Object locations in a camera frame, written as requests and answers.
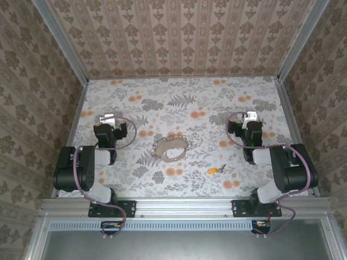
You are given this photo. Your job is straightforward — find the key with yellow tag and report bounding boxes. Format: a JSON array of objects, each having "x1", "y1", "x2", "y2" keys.
[{"x1": 207, "y1": 164, "x2": 227, "y2": 176}]

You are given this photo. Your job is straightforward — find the black connector board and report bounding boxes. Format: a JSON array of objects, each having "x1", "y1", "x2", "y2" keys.
[
  {"x1": 250, "y1": 219, "x2": 272, "y2": 234},
  {"x1": 100, "y1": 220, "x2": 126, "y2": 236}
]

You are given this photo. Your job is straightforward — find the grey metal sheet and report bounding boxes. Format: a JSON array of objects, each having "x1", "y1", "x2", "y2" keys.
[{"x1": 40, "y1": 230, "x2": 338, "y2": 260}]

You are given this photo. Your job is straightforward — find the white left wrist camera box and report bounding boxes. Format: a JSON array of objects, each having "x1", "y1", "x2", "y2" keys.
[{"x1": 99, "y1": 113, "x2": 116, "y2": 128}]

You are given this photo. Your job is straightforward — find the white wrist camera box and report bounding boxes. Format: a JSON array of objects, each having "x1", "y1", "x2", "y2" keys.
[
  {"x1": 99, "y1": 113, "x2": 116, "y2": 128},
  {"x1": 242, "y1": 110, "x2": 258, "y2": 129}
]

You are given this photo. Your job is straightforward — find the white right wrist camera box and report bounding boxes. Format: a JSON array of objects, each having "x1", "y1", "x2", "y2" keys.
[{"x1": 242, "y1": 110, "x2": 258, "y2": 129}]

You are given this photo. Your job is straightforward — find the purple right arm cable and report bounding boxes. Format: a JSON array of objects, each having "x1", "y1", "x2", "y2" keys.
[{"x1": 226, "y1": 111, "x2": 313, "y2": 238}]

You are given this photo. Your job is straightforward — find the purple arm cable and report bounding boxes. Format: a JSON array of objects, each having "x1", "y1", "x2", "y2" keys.
[
  {"x1": 72, "y1": 115, "x2": 138, "y2": 239},
  {"x1": 226, "y1": 111, "x2": 313, "y2": 238}
]

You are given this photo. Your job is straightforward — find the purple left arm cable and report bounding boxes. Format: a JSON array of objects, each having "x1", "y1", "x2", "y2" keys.
[{"x1": 72, "y1": 115, "x2": 138, "y2": 239}]

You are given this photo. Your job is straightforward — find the aluminium table side rail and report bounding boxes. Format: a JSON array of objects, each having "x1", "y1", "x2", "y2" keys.
[
  {"x1": 273, "y1": 76, "x2": 321, "y2": 197},
  {"x1": 51, "y1": 80, "x2": 90, "y2": 198}
]

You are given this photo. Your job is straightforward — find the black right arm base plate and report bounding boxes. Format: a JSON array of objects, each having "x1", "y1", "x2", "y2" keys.
[{"x1": 232, "y1": 199, "x2": 282, "y2": 218}]

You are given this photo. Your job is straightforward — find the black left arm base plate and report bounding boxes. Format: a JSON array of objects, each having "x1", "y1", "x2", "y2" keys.
[{"x1": 88, "y1": 199, "x2": 137, "y2": 218}]

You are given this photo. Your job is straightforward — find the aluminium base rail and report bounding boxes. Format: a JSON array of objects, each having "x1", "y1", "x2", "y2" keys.
[{"x1": 40, "y1": 197, "x2": 331, "y2": 218}]

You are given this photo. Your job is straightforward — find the aluminium frame post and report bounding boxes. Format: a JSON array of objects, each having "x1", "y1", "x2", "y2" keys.
[
  {"x1": 31, "y1": 0, "x2": 90, "y2": 85},
  {"x1": 276, "y1": 0, "x2": 330, "y2": 82}
]

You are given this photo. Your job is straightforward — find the grey slotted cable duct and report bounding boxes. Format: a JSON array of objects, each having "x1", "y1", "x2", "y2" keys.
[{"x1": 50, "y1": 219, "x2": 254, "y2": 231}]

